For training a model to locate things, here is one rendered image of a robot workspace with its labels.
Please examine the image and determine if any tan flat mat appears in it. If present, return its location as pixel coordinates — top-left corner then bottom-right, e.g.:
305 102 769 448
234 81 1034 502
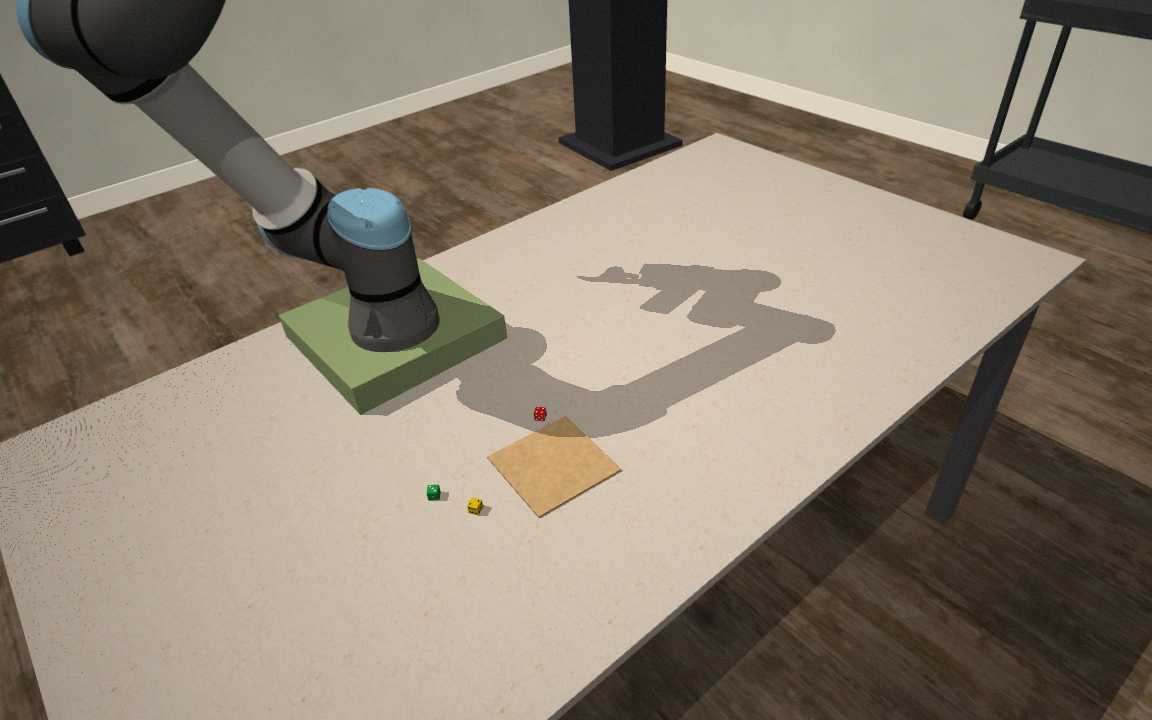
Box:
487 416 621 518

